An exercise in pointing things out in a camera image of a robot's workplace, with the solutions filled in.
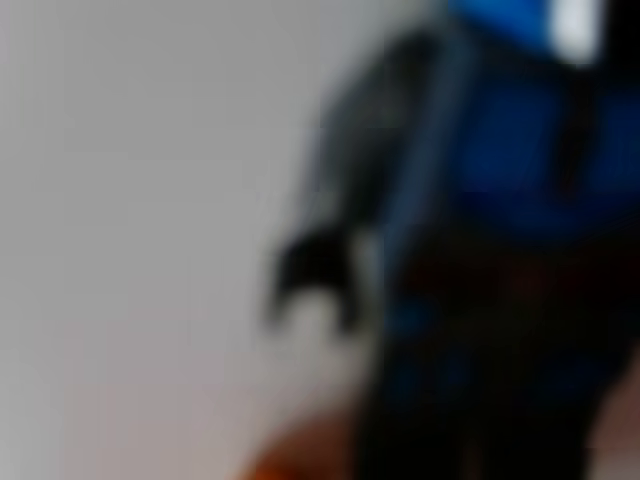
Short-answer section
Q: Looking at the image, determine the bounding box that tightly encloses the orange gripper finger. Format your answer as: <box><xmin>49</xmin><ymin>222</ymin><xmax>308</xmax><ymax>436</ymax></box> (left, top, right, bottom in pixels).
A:
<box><xmin>238</xmin><ymin>407</ymin><xmax>369</xmax><ymax>480</ymax></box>

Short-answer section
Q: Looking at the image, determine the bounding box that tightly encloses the small blue object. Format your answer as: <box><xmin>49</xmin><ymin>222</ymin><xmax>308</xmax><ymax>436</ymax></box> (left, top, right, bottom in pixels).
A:
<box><xmin>263</xmin><ymin>0</ymin><xmax>640</xmax><ymax>480</ymax></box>

